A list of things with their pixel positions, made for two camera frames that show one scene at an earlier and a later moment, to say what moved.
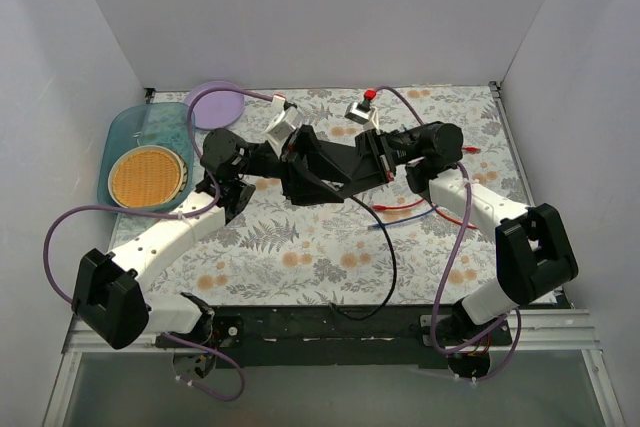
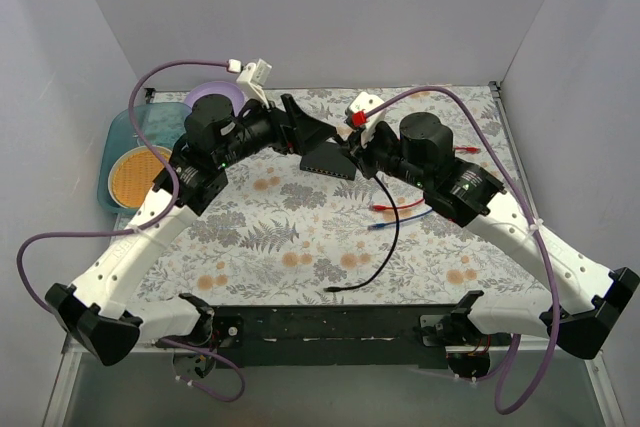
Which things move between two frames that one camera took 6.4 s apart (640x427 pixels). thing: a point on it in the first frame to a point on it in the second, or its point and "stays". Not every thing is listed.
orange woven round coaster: x=145 y=176 stays
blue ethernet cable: x=404 y=219 stays
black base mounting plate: x=336 y=336 stays
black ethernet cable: x=394 y=269 to x=380 y=271
